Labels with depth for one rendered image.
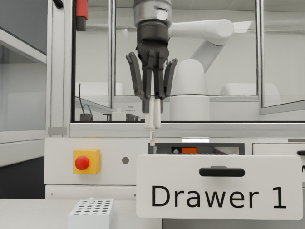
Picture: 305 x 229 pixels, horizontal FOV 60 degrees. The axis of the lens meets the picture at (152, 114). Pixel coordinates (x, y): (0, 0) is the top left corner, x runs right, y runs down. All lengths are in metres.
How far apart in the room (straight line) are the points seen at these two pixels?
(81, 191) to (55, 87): 0.34
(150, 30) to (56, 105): 0.42
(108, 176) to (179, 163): 0.40
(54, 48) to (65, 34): 0.06
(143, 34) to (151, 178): 0.32
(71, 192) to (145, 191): 0.43
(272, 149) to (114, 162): 0.47
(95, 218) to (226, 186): 0.27
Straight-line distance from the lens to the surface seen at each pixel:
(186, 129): 0.82
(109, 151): 0.84
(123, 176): 0.84
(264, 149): 0.85
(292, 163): 0.53
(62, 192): 0.90
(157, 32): 0.61
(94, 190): 0.87
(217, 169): 0.45
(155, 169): 0.48
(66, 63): 0.89
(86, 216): 0.60
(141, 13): 0.63
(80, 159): 0.78
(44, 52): 1.71
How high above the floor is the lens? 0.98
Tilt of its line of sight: 2 degrees up
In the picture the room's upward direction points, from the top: straight up
